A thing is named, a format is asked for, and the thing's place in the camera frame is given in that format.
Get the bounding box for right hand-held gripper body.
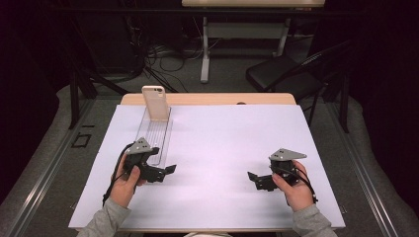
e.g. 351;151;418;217
255;148;307;192

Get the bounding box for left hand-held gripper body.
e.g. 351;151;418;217
123;136;167;184

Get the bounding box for clear plastic tray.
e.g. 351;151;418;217
134;107;174;167

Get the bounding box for beige phone case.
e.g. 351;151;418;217
141;85;171;122

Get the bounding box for person's right hand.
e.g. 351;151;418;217
272;160;316;212

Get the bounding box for person's left hand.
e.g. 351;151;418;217
110;154;147;209

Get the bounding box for white table mat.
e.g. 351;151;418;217
68;104;346;231

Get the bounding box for person's light clothing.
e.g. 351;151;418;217
184;232;233;237

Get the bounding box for black folding chair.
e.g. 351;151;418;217
245;40;351;127

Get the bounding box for wooden table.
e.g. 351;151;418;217
120;92;297;107

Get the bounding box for dark cabinet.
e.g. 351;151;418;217
73;13;139;75

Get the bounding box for white-legged desk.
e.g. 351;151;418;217
181;0;325;84

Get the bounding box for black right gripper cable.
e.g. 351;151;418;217
276;166;319;203

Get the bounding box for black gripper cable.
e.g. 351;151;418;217
276;166;319;203
102;142;134;207

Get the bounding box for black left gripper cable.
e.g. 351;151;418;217
102;142;134;207

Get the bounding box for aluminium floor rail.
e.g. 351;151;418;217
324;102;400;237
6;98;97;237

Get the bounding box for black metal stand frame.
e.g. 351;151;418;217
67;65;130;131

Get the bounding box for bundle of floor cables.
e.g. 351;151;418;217
126;16;207;94

